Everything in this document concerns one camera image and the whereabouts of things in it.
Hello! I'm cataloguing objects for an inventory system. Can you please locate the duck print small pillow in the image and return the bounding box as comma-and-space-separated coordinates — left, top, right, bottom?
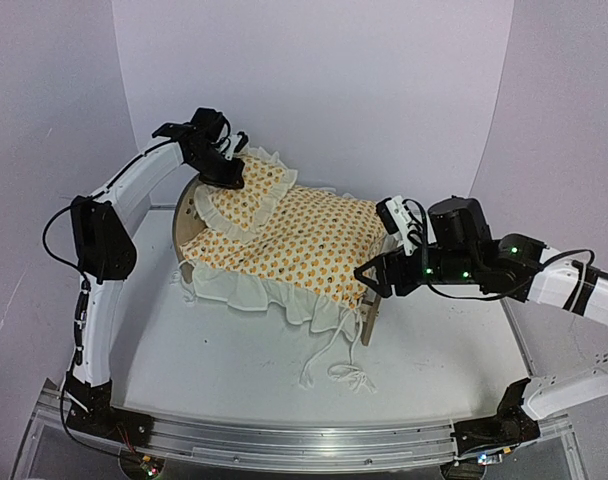
193, 147, 298, 244

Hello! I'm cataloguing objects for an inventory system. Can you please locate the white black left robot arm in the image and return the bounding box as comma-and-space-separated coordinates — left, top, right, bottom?
60, 107, 248, 449

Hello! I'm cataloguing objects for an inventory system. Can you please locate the duck print mattress cushion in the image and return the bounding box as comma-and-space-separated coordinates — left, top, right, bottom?
178, 186, 386, 347

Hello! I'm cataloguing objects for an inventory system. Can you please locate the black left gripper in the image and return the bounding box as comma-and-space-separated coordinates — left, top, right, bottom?
187, 146, 246, 190

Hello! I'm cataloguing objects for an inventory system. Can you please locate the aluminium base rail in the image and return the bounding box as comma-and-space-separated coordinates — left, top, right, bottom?
11, 382, 586, 479

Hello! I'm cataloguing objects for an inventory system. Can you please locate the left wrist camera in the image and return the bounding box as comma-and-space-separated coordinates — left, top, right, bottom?
218, 131, 249, 161

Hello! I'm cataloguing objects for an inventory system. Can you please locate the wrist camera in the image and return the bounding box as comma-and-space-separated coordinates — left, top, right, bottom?
218, 131, 249, 161
375, 196, 425, 257

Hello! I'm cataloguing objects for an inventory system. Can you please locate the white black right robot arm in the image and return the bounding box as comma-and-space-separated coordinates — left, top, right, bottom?
354, 196, 608, 464

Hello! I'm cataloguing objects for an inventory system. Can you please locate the wooden striped pet bed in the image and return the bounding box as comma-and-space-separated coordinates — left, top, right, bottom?
172, 177, 382, 346

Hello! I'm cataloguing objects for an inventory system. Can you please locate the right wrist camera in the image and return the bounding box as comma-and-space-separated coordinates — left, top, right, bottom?
375, 196, 425, 257

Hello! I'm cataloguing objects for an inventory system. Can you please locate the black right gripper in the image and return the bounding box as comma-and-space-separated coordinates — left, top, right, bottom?
354, 246, 478, 300

